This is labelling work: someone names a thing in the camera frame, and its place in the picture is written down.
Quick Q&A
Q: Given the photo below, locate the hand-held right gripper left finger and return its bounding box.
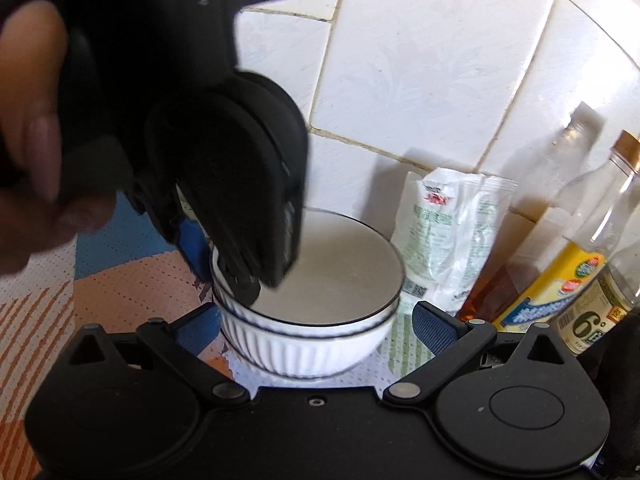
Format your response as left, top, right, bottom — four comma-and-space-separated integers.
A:
65, 302, 251, 403

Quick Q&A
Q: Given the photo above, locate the yellow label oil bottle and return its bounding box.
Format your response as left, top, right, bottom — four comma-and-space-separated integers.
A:
492, 130, 640, 341

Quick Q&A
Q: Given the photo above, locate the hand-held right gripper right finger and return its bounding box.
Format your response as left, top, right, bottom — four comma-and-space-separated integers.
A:
382, 301, 576, 403

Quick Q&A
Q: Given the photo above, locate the white green plastic packet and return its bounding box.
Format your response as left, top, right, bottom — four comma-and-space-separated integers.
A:
389, 167, 518, 318

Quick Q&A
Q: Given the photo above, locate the colourful checked tablecloth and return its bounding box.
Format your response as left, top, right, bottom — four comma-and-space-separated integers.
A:
0, 192, 426, 461

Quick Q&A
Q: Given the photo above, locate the white label vinegar bottle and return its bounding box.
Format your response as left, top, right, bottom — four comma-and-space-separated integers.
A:
552, 240, 640, 356

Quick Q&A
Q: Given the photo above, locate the clear glass bottle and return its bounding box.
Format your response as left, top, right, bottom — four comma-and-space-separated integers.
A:
457, 101, 608, 323

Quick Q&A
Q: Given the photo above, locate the person's left hand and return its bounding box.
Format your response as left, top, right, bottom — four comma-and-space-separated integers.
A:
0, 0, 121, 277

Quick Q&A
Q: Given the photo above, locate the white ribbed bowl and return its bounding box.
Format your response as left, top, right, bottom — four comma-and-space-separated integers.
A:
210, 208, 405, 326
212, 290, 401, 380

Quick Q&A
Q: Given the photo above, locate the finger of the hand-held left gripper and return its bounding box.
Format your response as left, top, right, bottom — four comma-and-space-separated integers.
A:
132, 180, 215, 283
175, 160, 308, 307

